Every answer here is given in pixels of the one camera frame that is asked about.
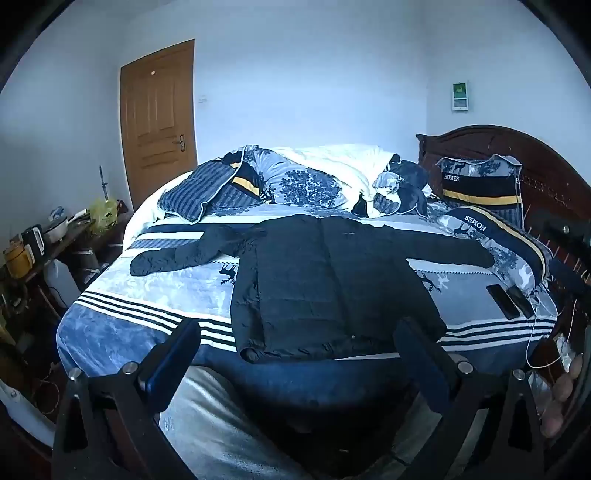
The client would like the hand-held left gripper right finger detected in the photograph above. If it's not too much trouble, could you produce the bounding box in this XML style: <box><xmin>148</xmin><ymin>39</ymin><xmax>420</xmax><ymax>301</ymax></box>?
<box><xmin>365</xmin><ymin>316</ymin><xmax>548</xmax><ymax>480</ymax></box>

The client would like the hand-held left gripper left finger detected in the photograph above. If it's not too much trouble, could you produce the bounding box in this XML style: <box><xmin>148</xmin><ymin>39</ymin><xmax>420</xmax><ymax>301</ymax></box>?
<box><xmin>53</xmin><ymin>318</ymin><xmax>201</xmax><ymax>480</ymax></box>

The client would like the black puffer jacket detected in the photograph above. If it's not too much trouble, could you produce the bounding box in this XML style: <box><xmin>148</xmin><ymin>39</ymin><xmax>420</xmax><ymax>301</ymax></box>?
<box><xmin>130</xmin><ymin>213</ymin><xmax>496</xmax><ymax>363</ymax></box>

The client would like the person's right hand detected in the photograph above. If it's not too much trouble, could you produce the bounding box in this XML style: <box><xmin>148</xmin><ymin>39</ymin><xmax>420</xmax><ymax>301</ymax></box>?
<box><xmin>540</xmin><ymin>356</ymin><xmax>584</xmax><ymax>439</ymax></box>

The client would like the black smartphone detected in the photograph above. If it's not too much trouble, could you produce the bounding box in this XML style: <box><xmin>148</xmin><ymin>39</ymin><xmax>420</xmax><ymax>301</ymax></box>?
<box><xmin>506</xmin><ymin>285</ymin><xmax>537</xmax><ymax>319</ymax></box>
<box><xmin>486</xmin><ymin>284</ymin><xmax>520</xmax><ymax>321</ymax></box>

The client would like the bed with blue printed sheet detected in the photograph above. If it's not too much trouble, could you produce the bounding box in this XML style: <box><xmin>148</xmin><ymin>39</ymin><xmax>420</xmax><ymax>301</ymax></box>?
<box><xmin>55</xmin><ymin>145</ymin><xmax>559</xmax><ymax>416</ymax></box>

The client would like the blue pillow with yellow stripe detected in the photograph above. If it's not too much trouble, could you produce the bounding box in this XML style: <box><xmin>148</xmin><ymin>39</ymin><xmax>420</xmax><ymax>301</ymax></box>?
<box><xmin>436</xmin><ymin>154</ymin><xmax>525</xmax><ymax>227</ymax></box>
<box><xmin>438</xmin><ymin>205</ymin><xmax>555</xmax><ymax>296</ymax></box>

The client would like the dark wooden headboard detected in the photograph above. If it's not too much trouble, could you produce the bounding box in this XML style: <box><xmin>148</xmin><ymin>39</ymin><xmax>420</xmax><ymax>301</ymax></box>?
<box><xmin>416</xmin><ymin>124</ymin><xmax>591</xmax><ymax>278</ymax></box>

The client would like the white container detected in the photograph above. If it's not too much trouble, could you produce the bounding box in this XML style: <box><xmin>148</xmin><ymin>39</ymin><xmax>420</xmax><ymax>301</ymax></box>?
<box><xmin>46</xmin><ymin>259</ymin><xmax>80</xmax><ymax>308</ymax></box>

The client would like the wooden side table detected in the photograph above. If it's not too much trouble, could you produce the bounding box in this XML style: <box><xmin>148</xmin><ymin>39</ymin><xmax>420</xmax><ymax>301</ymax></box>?
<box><xmin>0</xmin><ymin>208</ymin><xmax>132</xmax><ymax>370</ymax></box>

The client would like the yellow-green plastic bag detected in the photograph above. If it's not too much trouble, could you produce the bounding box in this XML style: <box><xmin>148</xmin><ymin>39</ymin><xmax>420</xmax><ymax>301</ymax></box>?
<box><xmin>88</xmin><ymin>198</ymin><xmax>119</xmax><ymax>234</ymax></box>

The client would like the white cooking pot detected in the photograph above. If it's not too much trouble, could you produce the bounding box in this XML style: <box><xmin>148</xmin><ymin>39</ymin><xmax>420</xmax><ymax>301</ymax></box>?
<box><xmin>43</xmin><ymin>217</ymin><xmax>71</xmax><ymax>244</ymax></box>

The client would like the yellow pot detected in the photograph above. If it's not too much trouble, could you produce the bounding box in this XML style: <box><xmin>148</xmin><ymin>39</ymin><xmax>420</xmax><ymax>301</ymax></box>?
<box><xmin>4</xmin><ymin>244</ymin><xmax>36</xmax><ymax>280</ymax></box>

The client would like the blue striped pillow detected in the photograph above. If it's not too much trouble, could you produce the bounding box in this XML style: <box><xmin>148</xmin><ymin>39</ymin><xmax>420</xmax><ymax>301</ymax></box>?
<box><xmin>158</xmin><ymin>159</ymin><xmax>265</xmax><ymax>225</ymax></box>

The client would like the black appliance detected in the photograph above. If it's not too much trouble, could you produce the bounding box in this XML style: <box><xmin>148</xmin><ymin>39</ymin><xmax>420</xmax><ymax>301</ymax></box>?
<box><xmin>21</xmin><ymin>225</ymin><xmax>46</xmax><ymax>256</ymax></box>

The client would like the blue and white quilt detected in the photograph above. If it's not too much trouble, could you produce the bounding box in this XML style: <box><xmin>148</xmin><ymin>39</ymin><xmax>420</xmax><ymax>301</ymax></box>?
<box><xmin>222</xmin><ymin>144</ymin><xmax>433</xmax><ymax>219</ymax></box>

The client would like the wooden door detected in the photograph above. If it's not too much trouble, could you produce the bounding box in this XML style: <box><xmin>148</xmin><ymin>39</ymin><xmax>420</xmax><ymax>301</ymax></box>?
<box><xmin>119</xmin><ymin>39</ymin><xmax>199</xmax><ymax>210</ymax></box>

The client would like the white charging cable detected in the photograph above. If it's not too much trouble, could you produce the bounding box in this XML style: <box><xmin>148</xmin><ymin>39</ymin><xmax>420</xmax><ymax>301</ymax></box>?
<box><xmin>525</xmin><ymin>285</ymin><xmax>579</xmax><ymax>370</ymax></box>

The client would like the green and white wall panel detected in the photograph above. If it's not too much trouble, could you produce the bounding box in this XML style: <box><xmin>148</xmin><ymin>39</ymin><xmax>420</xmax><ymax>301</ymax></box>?
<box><xmin>451</xmin><ymin>79</ymin><xmax>471</xmax><ymax>112</ymax></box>

